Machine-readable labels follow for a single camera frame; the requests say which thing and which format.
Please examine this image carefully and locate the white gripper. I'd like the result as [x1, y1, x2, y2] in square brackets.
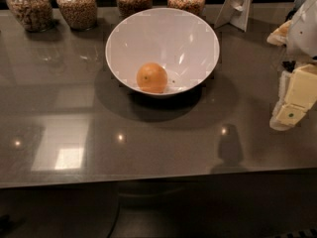
[266, 0, 317, 131]

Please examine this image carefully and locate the orange fruit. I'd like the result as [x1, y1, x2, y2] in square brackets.
[137, 62, 167, 93]

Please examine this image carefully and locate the glass jar of beans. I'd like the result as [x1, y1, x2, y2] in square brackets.
[56, 0, 97, 31]

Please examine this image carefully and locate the white bowl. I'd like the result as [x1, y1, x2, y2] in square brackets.
[105, 8, 220, 98]

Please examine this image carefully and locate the black cable under table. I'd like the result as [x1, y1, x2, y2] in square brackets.
[107, 190, 122, 238]

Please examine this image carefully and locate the glass jar of cereal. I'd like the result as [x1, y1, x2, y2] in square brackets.
[6, 0, 53, 33]

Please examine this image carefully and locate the white folded card stand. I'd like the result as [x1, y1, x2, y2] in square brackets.
[214, 0, 253, 32]

